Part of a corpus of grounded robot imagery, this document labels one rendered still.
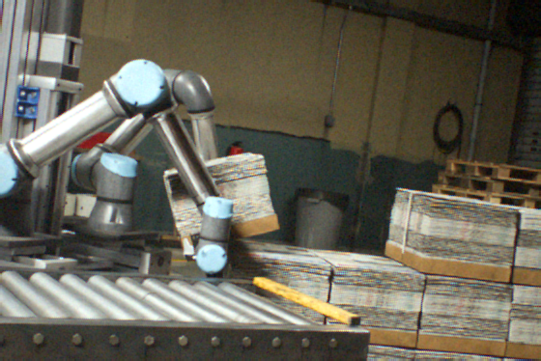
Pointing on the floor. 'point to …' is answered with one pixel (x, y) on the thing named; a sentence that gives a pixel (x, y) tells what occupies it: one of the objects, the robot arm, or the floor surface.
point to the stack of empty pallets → (491, 182)
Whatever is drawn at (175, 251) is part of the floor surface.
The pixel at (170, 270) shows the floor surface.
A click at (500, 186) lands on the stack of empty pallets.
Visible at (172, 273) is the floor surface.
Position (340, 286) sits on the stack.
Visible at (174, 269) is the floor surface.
